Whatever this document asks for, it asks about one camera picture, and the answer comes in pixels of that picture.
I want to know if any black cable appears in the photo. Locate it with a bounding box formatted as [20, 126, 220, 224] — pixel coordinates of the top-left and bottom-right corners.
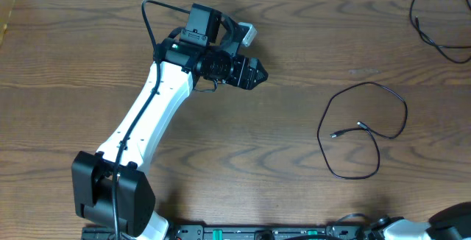
[408, 0, 471, 65]
[316, 81, 408, 181]

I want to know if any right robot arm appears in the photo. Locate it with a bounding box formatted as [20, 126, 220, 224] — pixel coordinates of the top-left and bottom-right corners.
[362, 202, 470, 240]

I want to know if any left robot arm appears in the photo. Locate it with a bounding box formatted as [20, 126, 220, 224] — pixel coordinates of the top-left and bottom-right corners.
[71, 4, 268, 239]

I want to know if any left camera cable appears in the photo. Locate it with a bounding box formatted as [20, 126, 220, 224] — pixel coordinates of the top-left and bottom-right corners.
[110, 0, 192, 240]

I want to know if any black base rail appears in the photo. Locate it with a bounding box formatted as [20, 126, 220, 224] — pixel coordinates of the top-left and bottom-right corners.
[80, 225, 372, 240]

